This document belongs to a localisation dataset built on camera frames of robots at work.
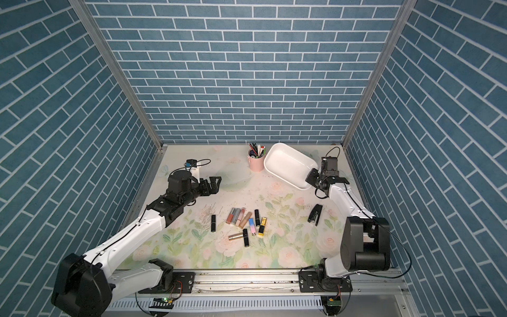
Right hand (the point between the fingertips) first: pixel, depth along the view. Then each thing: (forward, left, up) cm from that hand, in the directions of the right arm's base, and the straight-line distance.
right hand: (311, 176), depth 92 cm
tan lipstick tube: (-19, +29, -11) cm, 37 cm away
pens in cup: (+16, +27, -2) cm, 32 cm away
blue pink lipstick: (-22, +26, -10) cm, 35 cm away
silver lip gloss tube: (-17, +34, -12) cm, 40 cm away
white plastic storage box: (+5, +10, +1) cm, 11 cm away
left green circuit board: (-52, +56, -15) cm, 78 cm away
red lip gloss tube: (-19, +37, -11) cm, 43 cm away
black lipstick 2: (-16, +24, -12) cm, 32 cm away
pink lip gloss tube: (-17, +32, -11) cm, 38 cm away
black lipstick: (-22, +44, -12) cm, 50 cm away
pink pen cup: (+10, +27, -7) cm, 30 cm away
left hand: (-10, +41, +7) cm, 43 cm away
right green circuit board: (-47, -7, -17) cm, 50 cm away
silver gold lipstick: (-27, +32, -11) cm, 44 cm away
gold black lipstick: (-23, +22, -11) cm, 33 cm away
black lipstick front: (-27, +28, -12) cm, 41 cm away
